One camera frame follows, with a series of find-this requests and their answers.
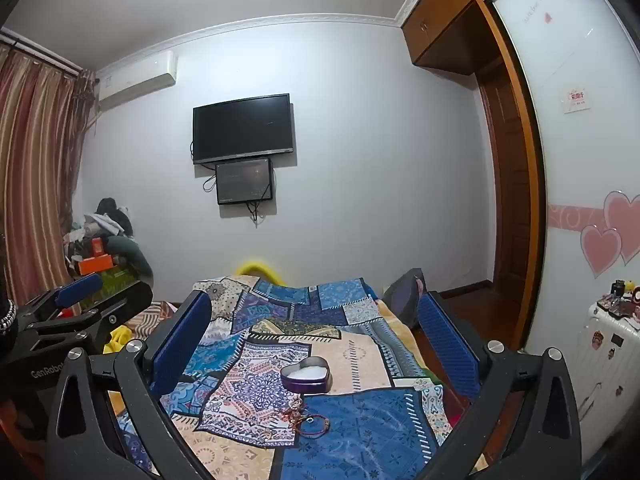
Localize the red string bracelet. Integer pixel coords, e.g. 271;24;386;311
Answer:
294;411;332;437

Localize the patchwork printed blanket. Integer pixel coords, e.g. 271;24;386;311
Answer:
112;275;471;480

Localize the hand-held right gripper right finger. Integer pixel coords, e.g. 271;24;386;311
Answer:
417;290;583;480

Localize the black wall television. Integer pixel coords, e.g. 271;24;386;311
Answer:
192;93;295;166

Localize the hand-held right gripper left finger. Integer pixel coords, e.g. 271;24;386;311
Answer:
44;290;213;480

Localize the small black wall monitor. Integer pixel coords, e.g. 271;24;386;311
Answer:
215;158;275;206

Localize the black television cable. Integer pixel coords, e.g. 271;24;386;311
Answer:
189;139;217;194

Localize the yellow cloth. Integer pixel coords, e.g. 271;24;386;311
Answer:
102;325;132;356

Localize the wooden overhead cabinet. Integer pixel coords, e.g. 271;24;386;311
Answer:
401;0;546;70

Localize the yellow tube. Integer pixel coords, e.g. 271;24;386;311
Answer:
235;259;282;282

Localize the white paper sticker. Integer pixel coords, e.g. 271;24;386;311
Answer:
562;87;589;114

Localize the striped curtain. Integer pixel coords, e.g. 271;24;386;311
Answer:
0;42;97;307

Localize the small clutter on suitcase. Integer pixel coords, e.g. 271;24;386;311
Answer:
596;275;640;322

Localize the silver wristband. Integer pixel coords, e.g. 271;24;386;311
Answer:
0;299;19;333

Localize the orange striped bed sheet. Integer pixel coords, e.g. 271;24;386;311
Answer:
124;300;177;342

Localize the white suitcase with stickers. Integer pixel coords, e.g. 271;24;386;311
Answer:
570;302;640;462

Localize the copper chain bracelet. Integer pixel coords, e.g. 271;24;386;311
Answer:
279;399;307;422

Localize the orange box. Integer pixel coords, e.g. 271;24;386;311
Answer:
77;256;114;276

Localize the white sliding door with hearts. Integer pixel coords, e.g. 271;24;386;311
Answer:
492;0;640;361

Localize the brown wooden door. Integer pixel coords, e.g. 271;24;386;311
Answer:
477;57;535;332

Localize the purple heart-shaped tin box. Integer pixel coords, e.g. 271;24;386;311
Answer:
280;356;333;392

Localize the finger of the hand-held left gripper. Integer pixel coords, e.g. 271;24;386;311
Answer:
22;281;154;356
17;271;104;319

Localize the dark grey pillow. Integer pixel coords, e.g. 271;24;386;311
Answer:
382;268;427;331

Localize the green box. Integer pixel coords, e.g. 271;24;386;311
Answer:
89;266;139;306

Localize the pile of clothes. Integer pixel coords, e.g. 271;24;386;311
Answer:
62;197;154;279

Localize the curtain rod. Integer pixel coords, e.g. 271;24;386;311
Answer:
0;27;85;79

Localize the white air conditioner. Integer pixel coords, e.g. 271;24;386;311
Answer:
96;50;179;110

